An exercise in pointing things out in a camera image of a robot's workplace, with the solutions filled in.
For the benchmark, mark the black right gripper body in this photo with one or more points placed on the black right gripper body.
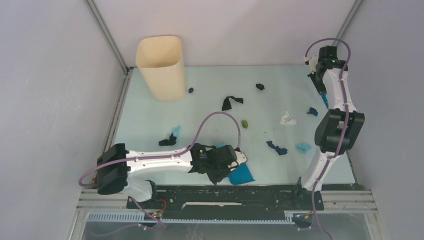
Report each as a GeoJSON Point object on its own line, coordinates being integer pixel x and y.
{"type": "Point", "coordinates": [318, 82]}

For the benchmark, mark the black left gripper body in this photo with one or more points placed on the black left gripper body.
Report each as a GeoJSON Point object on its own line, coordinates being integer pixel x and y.
{"type": "Point", "coordinates": [218, 172]}

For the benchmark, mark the blue hand brush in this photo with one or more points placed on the blue hand brush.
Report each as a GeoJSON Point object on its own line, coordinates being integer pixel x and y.
{"type": "Point", "coordinates": [325, 99]}

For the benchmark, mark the blue dustpan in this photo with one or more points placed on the blue dustpan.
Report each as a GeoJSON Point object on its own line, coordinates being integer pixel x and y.
{"type": "Point", "coordinates": [241, 175]}

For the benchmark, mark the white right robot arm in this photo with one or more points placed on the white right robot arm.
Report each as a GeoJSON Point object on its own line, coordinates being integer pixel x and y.
{"type": "Point", "coordinates": [339, 128]}

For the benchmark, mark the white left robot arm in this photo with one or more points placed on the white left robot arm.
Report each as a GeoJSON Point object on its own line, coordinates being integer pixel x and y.
{"type": "Point", "coordinates": [126, 171]}

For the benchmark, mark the light blue paper scrap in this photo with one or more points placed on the light blue paper scrap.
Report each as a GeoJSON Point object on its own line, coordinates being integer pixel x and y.
{"type": "Point", "coordinates": [220, 144]}

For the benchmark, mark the dark blue scrap far right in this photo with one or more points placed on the dark blue scrap far right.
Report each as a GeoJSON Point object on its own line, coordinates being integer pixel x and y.
{"type": "Point", "coordinates": [312, 111]}

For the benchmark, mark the green paper scrap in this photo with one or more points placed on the green paper scrap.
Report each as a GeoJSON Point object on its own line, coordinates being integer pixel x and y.
{"type": "Point", "coordinates": [244, 124]}

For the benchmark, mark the white paper scrap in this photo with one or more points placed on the white paper scrap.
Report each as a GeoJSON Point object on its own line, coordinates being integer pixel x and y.
{"type": "Point", "coordinates": [286, 120]}

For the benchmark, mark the black scrap left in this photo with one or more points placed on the black scrap left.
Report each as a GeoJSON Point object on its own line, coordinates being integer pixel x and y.
{"type": "Point", "coordinates": [171, 141]}

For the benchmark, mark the light blue scrap left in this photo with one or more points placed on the light blue scrap left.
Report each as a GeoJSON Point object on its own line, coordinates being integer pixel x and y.
{"type": "Point", "coordinates": [176, 130]}

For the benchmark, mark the long black paper scrap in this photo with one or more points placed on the long black paper scrap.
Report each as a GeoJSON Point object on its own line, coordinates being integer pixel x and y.
{"type": "Point", "coordinates": [226, 105]}

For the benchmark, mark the small black paper scrap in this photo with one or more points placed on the small black paper scrap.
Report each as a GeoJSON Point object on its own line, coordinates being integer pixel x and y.
{"type": "Point", "coordinates": [260, 86]}

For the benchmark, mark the dark blue paper scrap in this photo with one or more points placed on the dark blue paper scrap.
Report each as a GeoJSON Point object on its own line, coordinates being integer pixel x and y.
{"type": "Point", "coordinates": [281, 151]}

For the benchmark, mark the light blue scrap right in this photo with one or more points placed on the light blue scrap right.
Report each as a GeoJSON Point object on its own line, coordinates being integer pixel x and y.
{"type": "Point", "coordinates": [303, 147]}

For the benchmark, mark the beige waste bin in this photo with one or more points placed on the beige waste bin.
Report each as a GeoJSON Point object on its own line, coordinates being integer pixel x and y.
{"type": "Point", "coordinates": [161, 63]}

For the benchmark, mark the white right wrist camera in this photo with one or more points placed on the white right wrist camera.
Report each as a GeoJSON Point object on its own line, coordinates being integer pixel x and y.
{"type": "Point", "coordinates": [311, 61]}

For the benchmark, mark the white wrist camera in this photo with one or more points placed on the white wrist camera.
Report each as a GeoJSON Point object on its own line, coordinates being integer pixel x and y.
{"type": "Point", "coordinates": [311, 61]}
{"type": "Point", "coordinates": [241, 158]}

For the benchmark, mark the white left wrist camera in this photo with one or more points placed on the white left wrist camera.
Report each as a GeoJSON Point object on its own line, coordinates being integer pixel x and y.
{"type": "Point", "coordinates": [241, 158]}

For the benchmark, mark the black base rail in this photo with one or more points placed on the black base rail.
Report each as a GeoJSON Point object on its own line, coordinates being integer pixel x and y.
{"type": "Point", "coordinates": [241, 202]}

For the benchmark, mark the right aluminium frame post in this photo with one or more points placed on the right aluminium frame post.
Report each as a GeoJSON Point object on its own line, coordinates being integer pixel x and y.
{"type": "Point", "coordinates": [349, 19]}

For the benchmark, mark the aluminium frame post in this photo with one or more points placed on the aluminium frame post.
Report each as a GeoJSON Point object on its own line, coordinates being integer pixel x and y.
{"type": "Point", "coordinates": [126, 72]}
{"type": "Point", "coordinates": [349, 19]}

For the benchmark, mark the left aluminium frame post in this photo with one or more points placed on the left aluminium frame post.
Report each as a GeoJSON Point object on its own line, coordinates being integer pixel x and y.
{"type": "Point", "coordinates": [126, 72]}

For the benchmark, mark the grey cable duct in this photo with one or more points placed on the grey cable duct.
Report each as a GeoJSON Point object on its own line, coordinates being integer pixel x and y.
{"type": "Point", "coordinates": [139, 217]}

